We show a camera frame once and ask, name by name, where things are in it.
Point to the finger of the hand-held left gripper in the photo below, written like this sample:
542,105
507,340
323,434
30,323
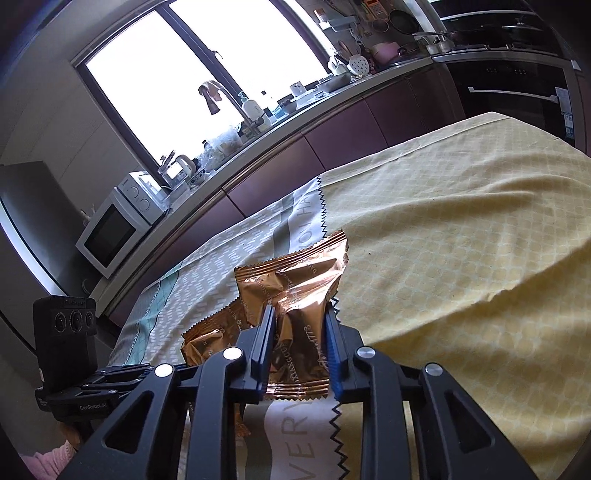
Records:
124,376

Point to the white soap bottle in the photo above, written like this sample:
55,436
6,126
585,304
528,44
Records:
250,110

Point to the patterned tablecloth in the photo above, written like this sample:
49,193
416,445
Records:
461,254

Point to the black range hood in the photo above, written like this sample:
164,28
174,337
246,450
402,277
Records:
498,18

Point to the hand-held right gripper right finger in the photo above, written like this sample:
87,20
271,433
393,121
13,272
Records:
334,355

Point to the maroon kitchen cabinets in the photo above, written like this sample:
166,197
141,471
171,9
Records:
346,134

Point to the kitchen counter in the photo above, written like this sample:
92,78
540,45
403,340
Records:
323,99

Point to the white cube socket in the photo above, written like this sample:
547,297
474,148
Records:
298,88

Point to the person's left forearm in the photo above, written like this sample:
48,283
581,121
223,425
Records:
46,461

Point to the white electric kettle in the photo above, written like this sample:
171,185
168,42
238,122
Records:
182,168

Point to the white wall shelf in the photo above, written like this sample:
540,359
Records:
337,22

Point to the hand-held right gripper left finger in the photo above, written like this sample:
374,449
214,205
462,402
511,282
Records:
265,350

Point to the grey refrigerator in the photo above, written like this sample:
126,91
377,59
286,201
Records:
27,207

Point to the clear plastic bag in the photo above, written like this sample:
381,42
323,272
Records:
224,143

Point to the white microwave oven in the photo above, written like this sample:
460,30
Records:
111,235

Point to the white slotted skimmer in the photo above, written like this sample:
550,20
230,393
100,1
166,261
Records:
359,64

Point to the black built-in oven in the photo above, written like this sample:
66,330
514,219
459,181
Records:
508,97

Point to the metal kitchen faucet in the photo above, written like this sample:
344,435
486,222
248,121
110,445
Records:
228,99

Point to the black frying pan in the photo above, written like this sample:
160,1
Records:
402,21

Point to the metal pot on stove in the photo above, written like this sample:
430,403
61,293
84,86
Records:
436,41

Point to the copper foil snack wrapper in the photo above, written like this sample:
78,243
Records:
210,334
300,295

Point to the pink cooking pot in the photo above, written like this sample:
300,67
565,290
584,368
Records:
385,53

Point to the kitchen window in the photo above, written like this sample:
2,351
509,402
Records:
184,69

